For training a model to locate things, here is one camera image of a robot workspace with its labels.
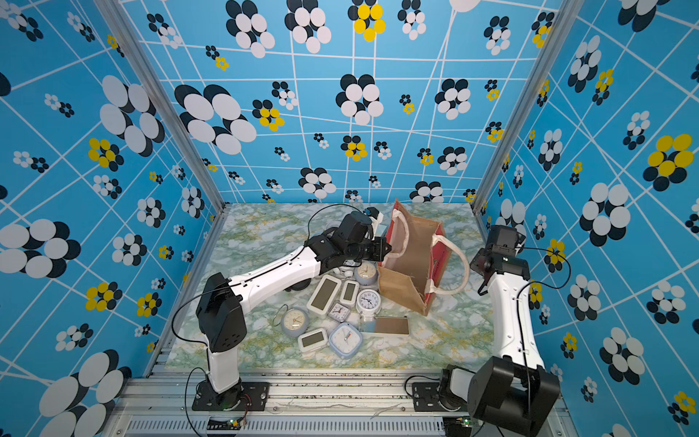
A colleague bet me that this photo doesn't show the right green circuit board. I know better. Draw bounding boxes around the right green circuit board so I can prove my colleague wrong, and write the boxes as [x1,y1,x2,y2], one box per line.
[442,417,474,437]

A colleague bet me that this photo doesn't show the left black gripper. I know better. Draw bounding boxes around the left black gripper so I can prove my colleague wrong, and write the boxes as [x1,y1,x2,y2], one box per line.
[346,234,395,261]

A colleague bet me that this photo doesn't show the white bell alarm clock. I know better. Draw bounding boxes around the white bell alarm clock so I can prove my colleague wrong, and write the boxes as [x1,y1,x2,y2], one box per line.
[333,266,355,278]

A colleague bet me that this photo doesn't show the grey round clock wire handle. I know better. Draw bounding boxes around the grey round clock wire handle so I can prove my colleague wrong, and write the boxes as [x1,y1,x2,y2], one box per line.
[271,304,309,339]

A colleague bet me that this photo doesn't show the black round alarm clock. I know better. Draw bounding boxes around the black round alarm clock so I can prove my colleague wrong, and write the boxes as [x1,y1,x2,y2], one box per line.
[286,279,311,291]

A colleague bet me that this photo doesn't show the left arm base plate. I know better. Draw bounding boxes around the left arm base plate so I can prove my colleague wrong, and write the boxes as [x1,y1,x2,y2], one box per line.
[191,380,270,412]

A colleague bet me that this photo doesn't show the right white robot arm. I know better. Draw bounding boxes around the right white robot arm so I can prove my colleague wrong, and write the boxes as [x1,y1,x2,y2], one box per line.
[439,225,561,436]

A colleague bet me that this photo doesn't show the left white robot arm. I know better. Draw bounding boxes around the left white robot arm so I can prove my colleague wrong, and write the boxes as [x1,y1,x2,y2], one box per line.
[196,207,391,395]

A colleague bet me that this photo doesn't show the small clear square clock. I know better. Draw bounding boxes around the small clear square clock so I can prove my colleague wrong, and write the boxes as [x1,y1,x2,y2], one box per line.
[328,302,351,323]

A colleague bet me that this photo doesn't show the small white digital clock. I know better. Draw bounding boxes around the small white digital clock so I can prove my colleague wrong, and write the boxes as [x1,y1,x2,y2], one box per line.
[339,280,360,308]

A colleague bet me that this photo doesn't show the blue mirror clock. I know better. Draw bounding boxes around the blue mirror clock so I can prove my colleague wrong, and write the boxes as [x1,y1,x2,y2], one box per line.
[359,316,410,336]

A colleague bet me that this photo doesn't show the light blue square alarm clock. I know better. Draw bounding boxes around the light blue square alarm clock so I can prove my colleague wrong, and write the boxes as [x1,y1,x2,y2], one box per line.
[329,322,363,359]

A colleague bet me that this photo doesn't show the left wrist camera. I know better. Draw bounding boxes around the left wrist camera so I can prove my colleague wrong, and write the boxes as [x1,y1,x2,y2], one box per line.
[363,207,384,235]

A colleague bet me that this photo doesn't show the lowest white digital clock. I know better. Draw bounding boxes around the lowest white digital clock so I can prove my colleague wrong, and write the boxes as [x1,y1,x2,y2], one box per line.
[298,328,329,354]

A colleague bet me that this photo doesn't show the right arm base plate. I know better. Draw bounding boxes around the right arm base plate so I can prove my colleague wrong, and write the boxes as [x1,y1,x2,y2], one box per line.
[409,381,451,413]

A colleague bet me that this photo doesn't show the large white digital clock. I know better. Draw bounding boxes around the large white digital clock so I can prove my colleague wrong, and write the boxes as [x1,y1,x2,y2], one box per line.
[306,275,342,316]

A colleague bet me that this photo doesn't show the grey round beige-face clock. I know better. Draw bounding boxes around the grey round beige-face clock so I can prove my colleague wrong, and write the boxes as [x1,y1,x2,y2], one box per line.
[354,261,378,287]

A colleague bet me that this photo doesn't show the white twin-bell alarm clock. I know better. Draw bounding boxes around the white twin-bell alarm clock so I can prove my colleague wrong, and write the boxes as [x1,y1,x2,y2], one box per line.
[355,289,382,320]

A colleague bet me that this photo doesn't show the green circuit board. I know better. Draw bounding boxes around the green circuit board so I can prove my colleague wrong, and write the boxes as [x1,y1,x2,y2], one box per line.
[442,417,474,437]
[207,417,246,432]

